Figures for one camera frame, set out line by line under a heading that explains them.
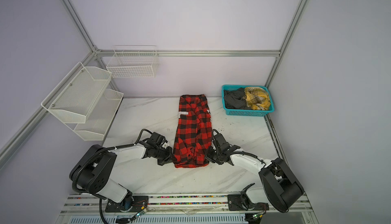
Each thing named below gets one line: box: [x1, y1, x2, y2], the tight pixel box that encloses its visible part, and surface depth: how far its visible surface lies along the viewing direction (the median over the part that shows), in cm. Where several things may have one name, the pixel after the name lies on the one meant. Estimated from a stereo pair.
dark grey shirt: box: [223, 87, 253, 110], surface depth 110 cm
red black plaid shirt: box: [173, 94, 213, 168], surface depth 100 cm
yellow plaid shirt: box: [242, 86, 271, 111], surface depth 107 cm
